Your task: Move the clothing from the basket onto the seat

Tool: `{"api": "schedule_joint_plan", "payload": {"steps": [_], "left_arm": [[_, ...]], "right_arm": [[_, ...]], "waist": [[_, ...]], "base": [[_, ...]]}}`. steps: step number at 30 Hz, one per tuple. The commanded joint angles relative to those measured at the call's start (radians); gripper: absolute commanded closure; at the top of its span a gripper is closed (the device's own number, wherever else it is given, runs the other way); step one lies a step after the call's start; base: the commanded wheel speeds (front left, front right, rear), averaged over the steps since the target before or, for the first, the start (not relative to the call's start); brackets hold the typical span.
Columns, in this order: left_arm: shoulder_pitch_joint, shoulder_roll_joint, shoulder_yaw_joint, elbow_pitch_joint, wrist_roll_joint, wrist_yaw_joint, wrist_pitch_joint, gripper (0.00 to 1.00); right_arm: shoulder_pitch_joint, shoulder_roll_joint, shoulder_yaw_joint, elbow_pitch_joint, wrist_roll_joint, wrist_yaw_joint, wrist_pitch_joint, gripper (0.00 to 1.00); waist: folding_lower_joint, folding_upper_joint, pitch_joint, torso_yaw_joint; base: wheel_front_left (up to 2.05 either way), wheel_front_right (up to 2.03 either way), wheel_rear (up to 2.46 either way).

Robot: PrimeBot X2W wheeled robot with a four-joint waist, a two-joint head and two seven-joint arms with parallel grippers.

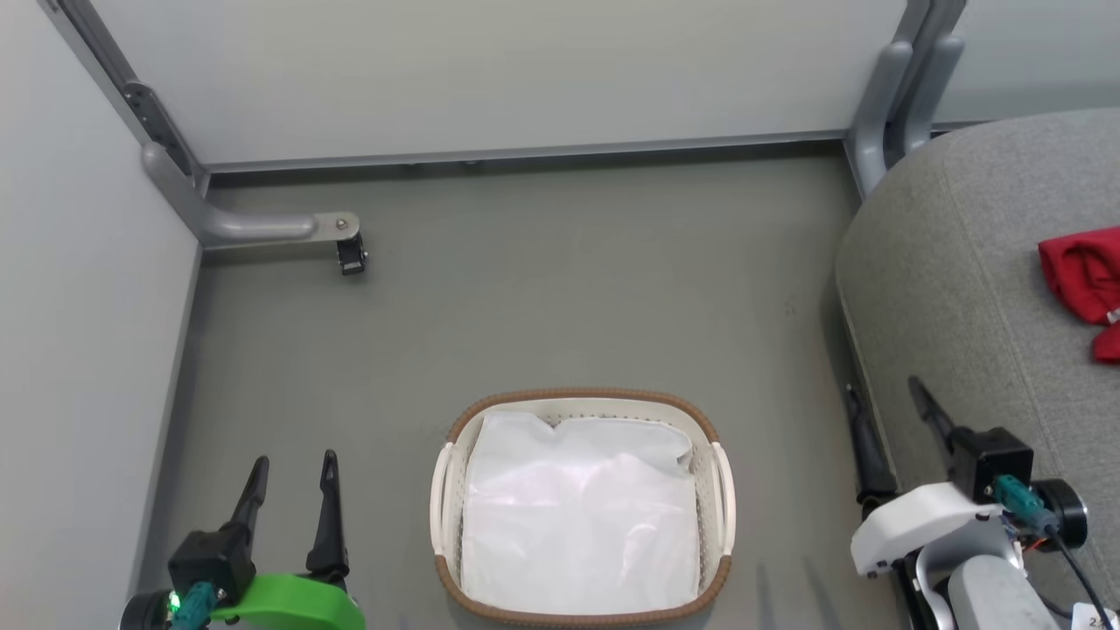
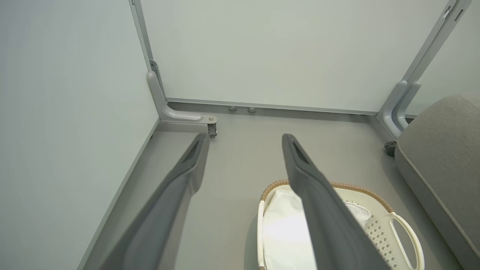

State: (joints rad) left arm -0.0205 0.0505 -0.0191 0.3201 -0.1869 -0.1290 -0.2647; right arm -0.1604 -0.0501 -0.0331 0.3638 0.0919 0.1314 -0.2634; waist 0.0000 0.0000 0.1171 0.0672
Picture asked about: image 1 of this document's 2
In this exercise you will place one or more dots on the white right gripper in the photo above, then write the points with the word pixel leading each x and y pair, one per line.
pixel 919 521

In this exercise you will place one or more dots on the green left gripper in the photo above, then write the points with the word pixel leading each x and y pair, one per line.
pixel 297 604

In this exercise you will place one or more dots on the red and white jersey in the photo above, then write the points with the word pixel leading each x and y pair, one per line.
pixel 1085 271

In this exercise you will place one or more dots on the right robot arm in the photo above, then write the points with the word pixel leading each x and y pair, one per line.
pixel 989 595

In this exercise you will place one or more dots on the grey fabric sofa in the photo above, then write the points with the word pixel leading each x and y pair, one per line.
pixel 962 262

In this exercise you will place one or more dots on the white laundry basket brown rim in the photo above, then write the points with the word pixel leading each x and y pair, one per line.
pixel 440 499

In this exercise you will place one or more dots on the black caster wheel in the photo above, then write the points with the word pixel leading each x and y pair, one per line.
pixel 352 256

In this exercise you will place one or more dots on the white paper tag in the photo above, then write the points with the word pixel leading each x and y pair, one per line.
pixel 1098 619

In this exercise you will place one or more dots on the grey metal foot with plate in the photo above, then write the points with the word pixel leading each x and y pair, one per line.
pixel 262 227

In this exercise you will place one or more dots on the white cloth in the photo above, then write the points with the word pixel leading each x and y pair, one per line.
pixel 577 516

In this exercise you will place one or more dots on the grey curved partition foot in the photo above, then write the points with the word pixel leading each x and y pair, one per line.
pixel 875 114
pixel 932 87

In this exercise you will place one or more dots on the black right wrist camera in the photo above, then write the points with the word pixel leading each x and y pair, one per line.
pixel 989 459

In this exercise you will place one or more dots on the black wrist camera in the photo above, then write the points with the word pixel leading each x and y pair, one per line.
pixel 210 556
pixel 989 459

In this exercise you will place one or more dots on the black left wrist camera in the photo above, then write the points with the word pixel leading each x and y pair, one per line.
pixel 210 556

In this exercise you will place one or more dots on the plain grey metal post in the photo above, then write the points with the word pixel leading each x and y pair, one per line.
pixel 932 17

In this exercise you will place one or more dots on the grey metal bottom rail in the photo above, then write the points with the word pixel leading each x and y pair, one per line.
pixel 525 153

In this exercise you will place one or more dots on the grey metal post with hinge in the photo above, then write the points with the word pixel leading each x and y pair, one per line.
pixel 105 52

